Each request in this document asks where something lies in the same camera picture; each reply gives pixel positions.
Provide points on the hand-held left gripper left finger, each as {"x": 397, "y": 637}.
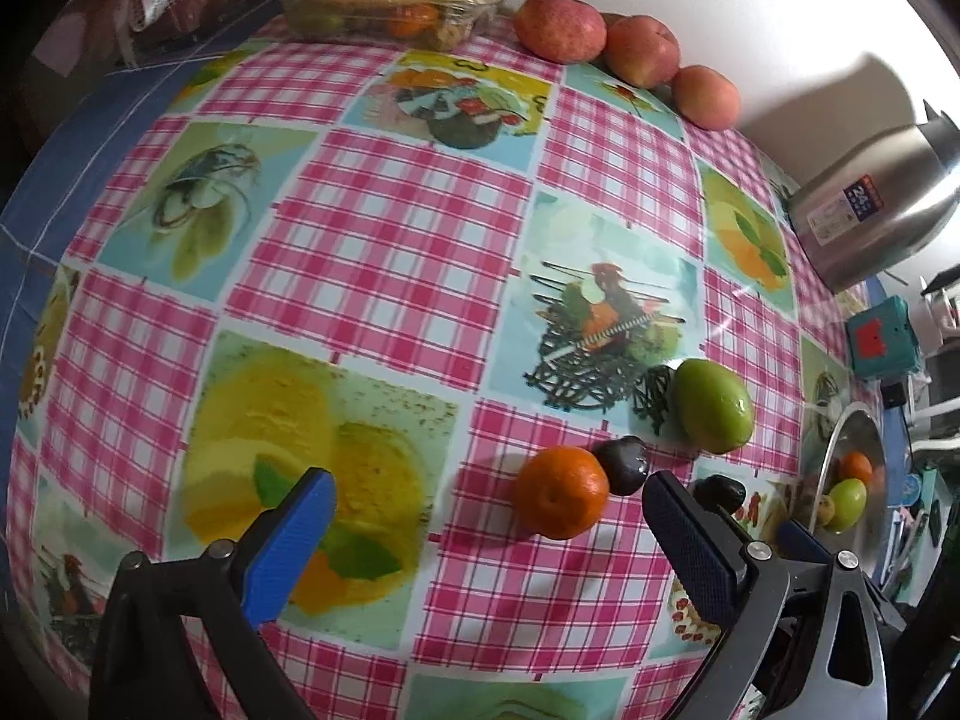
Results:
{"x": 300, "y": 536}

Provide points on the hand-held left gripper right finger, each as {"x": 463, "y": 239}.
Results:
{"x": 690, "y": 544}

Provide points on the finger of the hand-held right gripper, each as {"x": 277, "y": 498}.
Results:
{"x": 796, "y": 538}

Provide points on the brown walnut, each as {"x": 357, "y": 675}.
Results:
{"x": 824, "y": 510}

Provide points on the dark plum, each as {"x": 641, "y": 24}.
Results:
{"x": 622, "y": 465}
{"x": 721, "y": 491}

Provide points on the round metal tray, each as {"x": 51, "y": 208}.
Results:
{"x": 851, "y": 435}

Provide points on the orange tangerine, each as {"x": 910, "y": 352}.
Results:
{"x": 856, "y": 466}
{"x": 561, "y": 493}
{"x": 412, "y": 19}

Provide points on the teal box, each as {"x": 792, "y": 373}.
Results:
{"x": 881, "y": 337}

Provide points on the white box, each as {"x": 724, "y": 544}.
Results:
{"x": 943, "y": 307}

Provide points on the pink checked tablecloth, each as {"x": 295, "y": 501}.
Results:
{"x": 390, "y": 240}

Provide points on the stainless steel kettle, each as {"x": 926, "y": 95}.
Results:
{"x": 877, "y": 210}

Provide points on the red apple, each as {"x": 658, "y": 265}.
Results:
{"x": 643, "y": 50}
{"x": 705, "y": 96}
{"x": 559, "y": 27}

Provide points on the clear plastic fruit container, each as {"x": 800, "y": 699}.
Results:
{"x": 375, "y": 15}

